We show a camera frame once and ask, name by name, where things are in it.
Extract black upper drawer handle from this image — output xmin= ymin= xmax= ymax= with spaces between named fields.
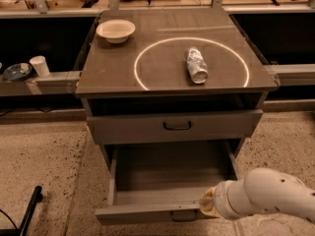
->
xmin=162 ymin=121 xmax=192 ymax=131

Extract white bowl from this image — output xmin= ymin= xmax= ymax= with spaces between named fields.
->
xmin=96 ymin=20 xmax=136 ymax=44

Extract black floor cable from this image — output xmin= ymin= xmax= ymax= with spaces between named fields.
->
xmin=0 ymin=208 xmax=19 ymax=231

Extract white paper cup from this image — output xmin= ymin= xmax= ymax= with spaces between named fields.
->
xmin=30 ymin=56 xmax=50 ymax=78

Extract black drawer handle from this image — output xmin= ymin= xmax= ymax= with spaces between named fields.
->
xmin=170 ymin=210 xmax=198 ymax=222
xmin=162 ymin=121 xmax=192 ymax=131

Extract grey drawer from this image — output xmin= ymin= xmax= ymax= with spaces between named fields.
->
xmin=88 ymin=110 xmax=263 ymax=145
xmin=95 ymin=141 xmax=238 ymax=225

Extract grey drawer cabinet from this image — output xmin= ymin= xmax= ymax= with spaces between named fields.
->
xmin=76 ymin=7 xmax=277 ymax=159

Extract black stand bar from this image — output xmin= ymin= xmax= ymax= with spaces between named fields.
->
xmin=18 ymin=186 xmax=43 ymax=236

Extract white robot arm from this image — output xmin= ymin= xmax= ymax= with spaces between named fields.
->
xmin=199 ymin=168 xmax=315 ymax=223

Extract black lower drawer handle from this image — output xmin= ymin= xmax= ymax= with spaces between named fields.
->
xmin=170 ymin=210 xmax=198 ymax=222

